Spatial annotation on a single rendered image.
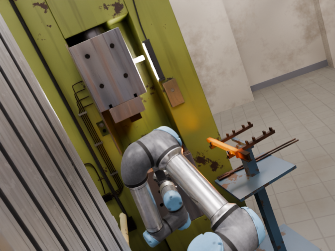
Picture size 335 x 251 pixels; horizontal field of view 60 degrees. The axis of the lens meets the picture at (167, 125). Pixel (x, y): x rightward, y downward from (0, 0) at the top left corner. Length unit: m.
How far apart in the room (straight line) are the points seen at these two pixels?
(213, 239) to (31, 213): 0.56
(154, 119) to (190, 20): 2.99
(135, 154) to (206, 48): 4.13
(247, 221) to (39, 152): 0.65
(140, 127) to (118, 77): 0.66
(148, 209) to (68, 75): 1.03
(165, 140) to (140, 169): 0.14
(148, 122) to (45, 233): 1.80
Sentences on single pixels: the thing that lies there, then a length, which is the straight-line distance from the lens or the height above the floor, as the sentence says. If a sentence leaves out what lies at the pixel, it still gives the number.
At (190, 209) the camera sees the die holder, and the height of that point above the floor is 0.55.
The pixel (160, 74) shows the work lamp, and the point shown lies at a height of 1.42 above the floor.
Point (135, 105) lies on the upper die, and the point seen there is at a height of 1.32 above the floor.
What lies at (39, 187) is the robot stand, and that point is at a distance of 0.54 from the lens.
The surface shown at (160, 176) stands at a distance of 1.40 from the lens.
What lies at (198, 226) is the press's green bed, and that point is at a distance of 2.05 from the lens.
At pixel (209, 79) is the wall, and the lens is 5.11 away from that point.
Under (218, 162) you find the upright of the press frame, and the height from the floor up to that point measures 0.67.
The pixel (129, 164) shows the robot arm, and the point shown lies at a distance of 1.03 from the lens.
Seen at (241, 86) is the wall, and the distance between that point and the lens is 5.17.
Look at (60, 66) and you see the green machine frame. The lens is 1.87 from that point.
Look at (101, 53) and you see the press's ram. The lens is 1.71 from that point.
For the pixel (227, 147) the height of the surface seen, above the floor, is 0.94.
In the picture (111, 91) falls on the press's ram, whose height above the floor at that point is 1.45.
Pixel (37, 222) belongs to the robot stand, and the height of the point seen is 1.45.
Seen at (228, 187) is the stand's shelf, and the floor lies 0.67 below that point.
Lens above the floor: 1.64
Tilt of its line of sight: 17 degrees down
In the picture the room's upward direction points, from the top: 23 degrees counter-clockwise
